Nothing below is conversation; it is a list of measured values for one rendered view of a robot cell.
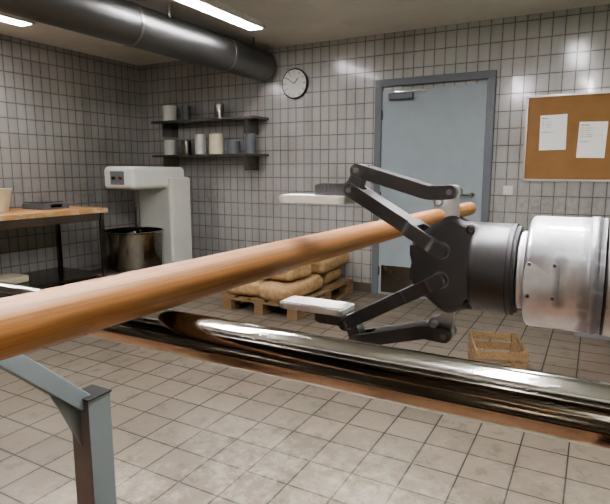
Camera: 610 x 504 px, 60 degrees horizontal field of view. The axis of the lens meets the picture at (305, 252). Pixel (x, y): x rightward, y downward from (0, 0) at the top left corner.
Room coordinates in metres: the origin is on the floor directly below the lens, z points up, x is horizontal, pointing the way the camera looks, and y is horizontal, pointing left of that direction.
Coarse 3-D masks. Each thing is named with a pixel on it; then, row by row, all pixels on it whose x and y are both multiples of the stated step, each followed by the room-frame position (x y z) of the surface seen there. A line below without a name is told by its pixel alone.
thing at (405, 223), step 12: (348, 192) 0.48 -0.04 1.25; (360, 192) 0.48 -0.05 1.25; (372, 192) 0.49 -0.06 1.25; (360, 204) 0.48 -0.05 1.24; (372, 204) 0.47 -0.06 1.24; (384, 204) 0.47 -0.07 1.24; (384, 216) 0.47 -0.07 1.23; (396, 216) 0.46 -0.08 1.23; (408, 216) 0.47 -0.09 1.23; (396, 228) 0.46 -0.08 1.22; (408, 228) 0.45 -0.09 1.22; (420, 228) 0.47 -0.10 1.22; (420, 240) 0.45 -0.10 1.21; (432, 240) 0.44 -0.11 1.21; (432, 252) 0.44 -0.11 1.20; (444, 252) 0.43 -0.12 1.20
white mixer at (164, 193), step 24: (120, 168) 5.51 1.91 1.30; (144, 168) 5.58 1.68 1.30; (168, 168) 5.89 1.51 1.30; (144, 192) 6.04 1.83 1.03; (168, 192) 5.86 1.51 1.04; (144, 216) 6.05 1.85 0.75; (168, 216) 5.87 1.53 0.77; (120, 240) 5.36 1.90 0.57; (144, 240) 5.43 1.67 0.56; (168, 240) 5.88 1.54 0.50; (120, 264) 5.37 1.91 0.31; (144, 264) 5.43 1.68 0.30
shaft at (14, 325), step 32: (384, 224) 0.70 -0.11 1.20; (224, 256) 0.40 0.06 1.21; (256, 256) 0.43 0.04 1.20; (288, 256) 0.47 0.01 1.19; (320, 256) 0.53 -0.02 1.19; (64, 288) 0.28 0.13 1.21; (96, 288) 0.29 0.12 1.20; (128, 288) 0.31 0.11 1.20; (160, 288) 0.33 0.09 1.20; (192, 288) 0.35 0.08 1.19; (224, 288) 0.39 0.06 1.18; (0, 320) 0.24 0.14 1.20; (32, 320) 0.25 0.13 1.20; (64, 320) 0.27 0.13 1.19; (96, 320) 0.29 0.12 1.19; (128, 320) 0.31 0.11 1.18; (0, 352) 0.24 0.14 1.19
